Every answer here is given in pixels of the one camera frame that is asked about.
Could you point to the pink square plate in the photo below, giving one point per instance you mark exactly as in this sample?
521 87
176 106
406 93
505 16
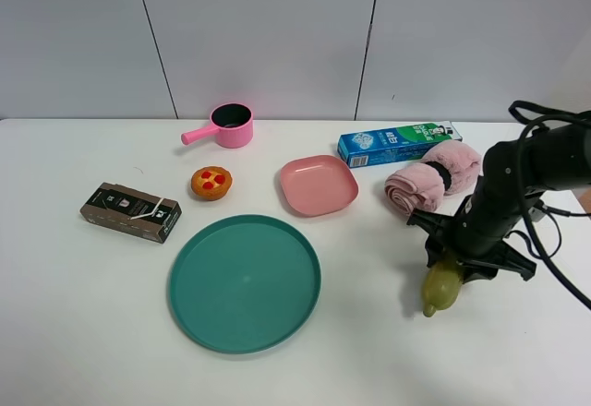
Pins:
317 185

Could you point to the green round tray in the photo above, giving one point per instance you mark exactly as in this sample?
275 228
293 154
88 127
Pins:
244 284

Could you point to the rolled pink towel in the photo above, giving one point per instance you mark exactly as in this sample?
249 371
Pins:
447 169

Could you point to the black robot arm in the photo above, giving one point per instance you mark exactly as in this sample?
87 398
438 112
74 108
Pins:
550 160

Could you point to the blue toothpaste box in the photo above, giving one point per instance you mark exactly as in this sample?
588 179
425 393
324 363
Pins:
395 144

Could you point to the toy corn cob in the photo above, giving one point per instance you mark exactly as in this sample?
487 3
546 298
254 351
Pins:
441 286

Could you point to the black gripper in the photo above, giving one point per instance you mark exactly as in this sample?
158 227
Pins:
475 234

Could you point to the pink toy saucepan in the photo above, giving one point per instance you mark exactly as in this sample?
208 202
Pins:
230 124

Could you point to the dark brown carton box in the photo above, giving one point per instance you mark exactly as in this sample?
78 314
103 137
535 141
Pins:
127 210

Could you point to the toy fruit tart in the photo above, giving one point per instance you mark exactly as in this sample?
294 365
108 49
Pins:
211 183

